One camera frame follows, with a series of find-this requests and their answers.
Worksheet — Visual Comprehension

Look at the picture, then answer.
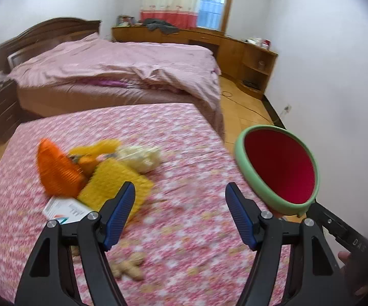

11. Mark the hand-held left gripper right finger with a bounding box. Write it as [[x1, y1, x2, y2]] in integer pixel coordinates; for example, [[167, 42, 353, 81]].
[[225, 182, 352, 306]]

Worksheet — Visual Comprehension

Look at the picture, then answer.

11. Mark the window with wooden frame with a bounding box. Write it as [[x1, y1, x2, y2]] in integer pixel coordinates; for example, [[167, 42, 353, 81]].
[[197, 0, 236, 33]]

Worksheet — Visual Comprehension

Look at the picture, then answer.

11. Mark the grey clothes heap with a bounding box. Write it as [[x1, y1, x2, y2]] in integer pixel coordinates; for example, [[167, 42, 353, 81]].
[[142, 18, 180, 35]]

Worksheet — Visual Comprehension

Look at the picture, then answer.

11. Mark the person's right hand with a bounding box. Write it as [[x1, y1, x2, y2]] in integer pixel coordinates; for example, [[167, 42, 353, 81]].
[[337, 250, 355, 266]]

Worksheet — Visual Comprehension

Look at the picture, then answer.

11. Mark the floor cable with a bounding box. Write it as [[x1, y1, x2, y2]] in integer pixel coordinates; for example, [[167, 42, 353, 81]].
[[220, 76, 284, 125]]

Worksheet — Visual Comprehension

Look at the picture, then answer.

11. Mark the white medicine box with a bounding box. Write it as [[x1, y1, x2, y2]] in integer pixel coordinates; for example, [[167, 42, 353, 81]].
[[43, 196, 94, 226]]

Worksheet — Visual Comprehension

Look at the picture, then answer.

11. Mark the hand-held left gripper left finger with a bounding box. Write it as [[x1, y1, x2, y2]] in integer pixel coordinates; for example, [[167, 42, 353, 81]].
[[14, 181, 137, 306]]

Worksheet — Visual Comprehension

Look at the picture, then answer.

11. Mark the dark wooden nightstand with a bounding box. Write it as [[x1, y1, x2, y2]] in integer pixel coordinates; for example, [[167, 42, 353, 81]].
[[0, 80, 22, 134]]

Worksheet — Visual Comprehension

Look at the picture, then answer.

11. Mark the purple bed sheet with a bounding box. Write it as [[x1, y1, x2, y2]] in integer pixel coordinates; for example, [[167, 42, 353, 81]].
[[90, 78, 140, 87]]

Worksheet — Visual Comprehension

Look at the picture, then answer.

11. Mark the pink floral tablecloth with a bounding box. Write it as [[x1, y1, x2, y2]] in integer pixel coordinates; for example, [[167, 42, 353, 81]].
[[0, 102, 296, 306]]

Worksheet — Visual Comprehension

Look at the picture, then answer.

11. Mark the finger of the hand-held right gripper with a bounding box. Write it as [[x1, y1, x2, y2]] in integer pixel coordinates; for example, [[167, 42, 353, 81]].
[[306, 199, 342, 235]]

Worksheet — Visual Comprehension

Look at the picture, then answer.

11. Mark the yellow sponge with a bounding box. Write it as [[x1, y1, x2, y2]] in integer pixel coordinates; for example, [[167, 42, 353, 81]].
[[76, 160, 155, 215]]

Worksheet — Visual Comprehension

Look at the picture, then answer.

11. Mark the bed with pink quilt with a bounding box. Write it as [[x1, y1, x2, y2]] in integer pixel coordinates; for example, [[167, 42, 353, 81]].
[[7, 33, 225, 136]]

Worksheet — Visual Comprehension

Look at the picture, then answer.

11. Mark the green bowl with red inside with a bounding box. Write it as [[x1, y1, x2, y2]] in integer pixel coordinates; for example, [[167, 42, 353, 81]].
[[234, 125, 321, 219]]

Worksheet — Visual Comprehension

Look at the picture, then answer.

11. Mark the long wooden desk cabinet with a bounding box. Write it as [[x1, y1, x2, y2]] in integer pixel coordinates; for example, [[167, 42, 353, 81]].
[[112, 25, 279, 100]]

